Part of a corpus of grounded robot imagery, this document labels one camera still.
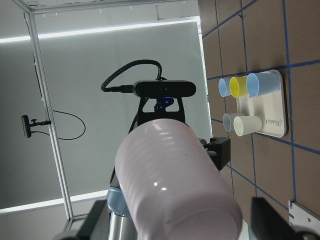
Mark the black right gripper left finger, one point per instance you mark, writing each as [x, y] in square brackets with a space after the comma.
[95, 227]

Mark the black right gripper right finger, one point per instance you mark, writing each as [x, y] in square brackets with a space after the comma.
[267, 224]

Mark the pink plastic cup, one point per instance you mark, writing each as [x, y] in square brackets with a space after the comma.
[172, 188]

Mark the cream white plastic cup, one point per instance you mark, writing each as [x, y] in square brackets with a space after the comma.
[245, 125]

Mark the grey plastic cup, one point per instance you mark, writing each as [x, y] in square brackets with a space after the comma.
[228, 120]

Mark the light blue cup far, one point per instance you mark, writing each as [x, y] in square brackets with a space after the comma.
[258, 84]

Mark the light blue cup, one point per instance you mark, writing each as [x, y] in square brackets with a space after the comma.
[224, 87]
[258, 84]

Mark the yellow plastic cup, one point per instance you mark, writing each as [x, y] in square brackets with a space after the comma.
[238, 86]

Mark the light blue cup near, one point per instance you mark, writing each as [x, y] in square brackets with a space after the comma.
[224, 87]

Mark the white plastic tray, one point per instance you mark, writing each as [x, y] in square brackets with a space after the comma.
[271, 108]

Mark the black camera on frame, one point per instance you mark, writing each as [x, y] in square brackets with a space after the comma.
[27, 125]

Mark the black webcam on mount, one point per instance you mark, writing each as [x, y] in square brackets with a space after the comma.
[159, 99]

